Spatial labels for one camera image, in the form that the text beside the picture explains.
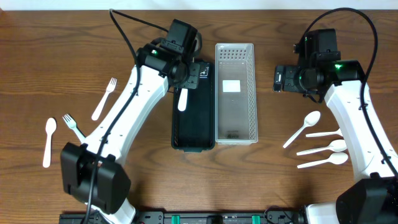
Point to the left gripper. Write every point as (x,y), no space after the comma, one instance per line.
(193,76)

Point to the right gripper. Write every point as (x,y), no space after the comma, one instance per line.
(290,81)

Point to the white plastic fork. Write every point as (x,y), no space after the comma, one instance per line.
(182,102)
(109,89)
(72,124)

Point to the white plastic spoon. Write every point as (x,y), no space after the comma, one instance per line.
(329,133)
(338,145)
(310,120)
(50,128)
(336,158)

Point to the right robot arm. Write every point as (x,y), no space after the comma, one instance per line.
(340,84)

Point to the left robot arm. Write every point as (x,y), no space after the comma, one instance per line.
(93,172)

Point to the white label in basket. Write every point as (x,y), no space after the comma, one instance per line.
(231,86)

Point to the clear plastic basket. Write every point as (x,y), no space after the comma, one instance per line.
(236,113)

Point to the black plastic basket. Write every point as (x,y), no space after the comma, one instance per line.
(193,130)

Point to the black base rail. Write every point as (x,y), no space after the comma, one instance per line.
(268,217)

